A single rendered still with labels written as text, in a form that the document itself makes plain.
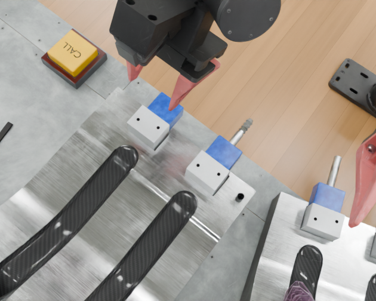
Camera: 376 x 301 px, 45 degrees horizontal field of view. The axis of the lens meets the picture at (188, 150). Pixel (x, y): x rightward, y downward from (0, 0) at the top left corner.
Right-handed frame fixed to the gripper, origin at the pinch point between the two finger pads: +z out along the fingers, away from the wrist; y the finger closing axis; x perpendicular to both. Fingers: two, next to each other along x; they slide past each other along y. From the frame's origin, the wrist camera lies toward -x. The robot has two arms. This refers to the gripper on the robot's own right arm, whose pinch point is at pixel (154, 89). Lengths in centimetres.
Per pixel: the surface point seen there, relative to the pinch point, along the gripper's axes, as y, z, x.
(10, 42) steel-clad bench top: -32.2, 18.4, 9.4
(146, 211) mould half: 7.2, 15.8, -3.2
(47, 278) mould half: 3.3, 20.8, -17.1
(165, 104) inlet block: -0.6, 7.4, 7.9
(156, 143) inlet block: 2.3, 9.9, 2.8
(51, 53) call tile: -23.1, 14.3, 9.1
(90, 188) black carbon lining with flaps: -1.2, 17.3, -4.9
